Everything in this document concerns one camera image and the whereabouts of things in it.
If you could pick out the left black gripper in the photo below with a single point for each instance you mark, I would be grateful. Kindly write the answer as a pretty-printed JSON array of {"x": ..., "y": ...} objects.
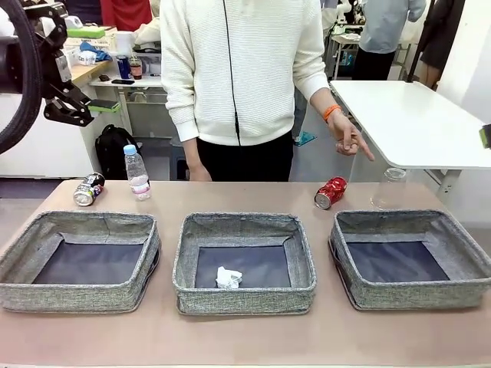
[{"x": 50, "y": 65}]

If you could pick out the clear plastic cup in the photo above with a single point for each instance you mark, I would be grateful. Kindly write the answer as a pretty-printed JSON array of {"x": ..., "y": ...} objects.
[{"x": 387, "y": 191}]

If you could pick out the black crushed soda can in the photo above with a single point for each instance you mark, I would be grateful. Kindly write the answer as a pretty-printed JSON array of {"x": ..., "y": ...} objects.
[{"x": 88, "y": 189}]

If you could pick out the clear plastic water bottle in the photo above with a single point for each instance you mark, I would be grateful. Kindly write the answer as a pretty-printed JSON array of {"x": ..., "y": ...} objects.
[{"x": 137, "y": 172}]

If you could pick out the red crushed soda can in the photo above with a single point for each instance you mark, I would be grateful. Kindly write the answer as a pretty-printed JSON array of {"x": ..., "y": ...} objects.
[{"x": 331, "y": 191}]

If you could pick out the white paper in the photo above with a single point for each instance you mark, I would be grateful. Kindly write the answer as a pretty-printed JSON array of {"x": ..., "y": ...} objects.
[{"x": 228, "y": 278}]

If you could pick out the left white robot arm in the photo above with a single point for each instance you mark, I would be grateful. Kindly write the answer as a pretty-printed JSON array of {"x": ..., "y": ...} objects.
[{"x": 4, "y": 23}]

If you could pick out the person's right forearm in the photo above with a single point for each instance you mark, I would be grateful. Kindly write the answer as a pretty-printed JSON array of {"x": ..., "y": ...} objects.
[{"x": 186, "y": 122}]

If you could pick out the person's left forearm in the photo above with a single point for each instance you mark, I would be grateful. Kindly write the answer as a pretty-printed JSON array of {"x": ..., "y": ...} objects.
[{"x": 320, "y": 99}]

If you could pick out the person's left hand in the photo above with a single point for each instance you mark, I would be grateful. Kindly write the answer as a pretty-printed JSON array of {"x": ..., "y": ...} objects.
[{"x": 345, "y": 132}]

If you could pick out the person's right hand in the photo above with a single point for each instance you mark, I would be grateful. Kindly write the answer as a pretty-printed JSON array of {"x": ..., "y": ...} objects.
[{"x": 197, "y": 168}]

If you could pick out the small white printed box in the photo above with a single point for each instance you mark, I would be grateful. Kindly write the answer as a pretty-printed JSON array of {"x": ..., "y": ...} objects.
[{"x": 86, "y": 58}]

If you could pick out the blue cloth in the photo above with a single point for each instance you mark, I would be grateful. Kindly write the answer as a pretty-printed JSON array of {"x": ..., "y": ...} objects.
[{"x": 101, "y": 55}]

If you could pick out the small black desk object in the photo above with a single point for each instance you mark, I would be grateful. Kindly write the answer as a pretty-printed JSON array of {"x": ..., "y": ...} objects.
[{"x": 104, "y": 77}]

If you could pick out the printed wooden box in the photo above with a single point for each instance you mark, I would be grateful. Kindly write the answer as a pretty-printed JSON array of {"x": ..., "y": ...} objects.
[{"x": 109, "y": 38}]

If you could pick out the blue drink can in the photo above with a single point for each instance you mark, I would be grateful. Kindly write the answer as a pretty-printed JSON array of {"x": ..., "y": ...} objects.
[{"x": 123, "y": 69}]

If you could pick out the black smartphone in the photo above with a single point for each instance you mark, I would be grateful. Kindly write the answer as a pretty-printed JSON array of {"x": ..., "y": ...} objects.
[{"x": 122, "y": 81}]

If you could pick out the white cylindrical container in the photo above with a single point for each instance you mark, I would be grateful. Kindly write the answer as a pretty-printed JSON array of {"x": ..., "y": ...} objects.
[{"x": 124, "y": 42}]

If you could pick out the person in red top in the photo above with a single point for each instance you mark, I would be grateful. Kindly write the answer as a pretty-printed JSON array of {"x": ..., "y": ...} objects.
[{"x": 126, "y": 15}]

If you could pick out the white shelf desk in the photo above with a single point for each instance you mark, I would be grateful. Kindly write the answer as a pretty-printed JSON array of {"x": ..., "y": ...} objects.
[{"x": 145, "y": 81}]

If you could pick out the white garment pile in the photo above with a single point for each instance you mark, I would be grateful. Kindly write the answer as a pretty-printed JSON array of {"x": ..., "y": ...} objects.
[{"x": 147, "y": 36}]

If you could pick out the black backpack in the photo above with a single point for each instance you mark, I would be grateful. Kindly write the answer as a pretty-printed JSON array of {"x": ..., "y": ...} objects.
[{"x": 115, "y": 153}]

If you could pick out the hanging dark coat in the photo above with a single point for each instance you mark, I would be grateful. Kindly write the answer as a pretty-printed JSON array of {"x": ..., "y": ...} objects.
[{"x": 441, "y": 30}]

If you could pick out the person in light blue shirt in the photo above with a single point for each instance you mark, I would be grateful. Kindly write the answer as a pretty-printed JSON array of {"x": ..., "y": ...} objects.
[{"x": 379, "y": 30}]

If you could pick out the grey plastic stool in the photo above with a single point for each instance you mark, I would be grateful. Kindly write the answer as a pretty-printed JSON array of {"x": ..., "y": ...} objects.
[{"x": 178, "y": 161}]

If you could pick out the orange wrist watch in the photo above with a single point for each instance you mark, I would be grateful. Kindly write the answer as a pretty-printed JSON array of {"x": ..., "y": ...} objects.
[{"x": 331, "y": 112}]

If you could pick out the grey fabric basket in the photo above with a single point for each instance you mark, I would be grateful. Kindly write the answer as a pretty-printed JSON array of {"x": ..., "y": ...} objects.
[
  {"x": 241, "y": 301},
  {"x": 76, "y": 299},
  {"x": 414, "y": 297}
]

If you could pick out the teal floor object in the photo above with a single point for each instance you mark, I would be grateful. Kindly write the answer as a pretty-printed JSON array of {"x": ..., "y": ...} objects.
[{"x": 305, "y": 138}]

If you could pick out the person in white sweater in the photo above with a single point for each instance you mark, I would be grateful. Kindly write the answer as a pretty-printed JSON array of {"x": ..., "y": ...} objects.
[{"x": 249, "y": 76}]

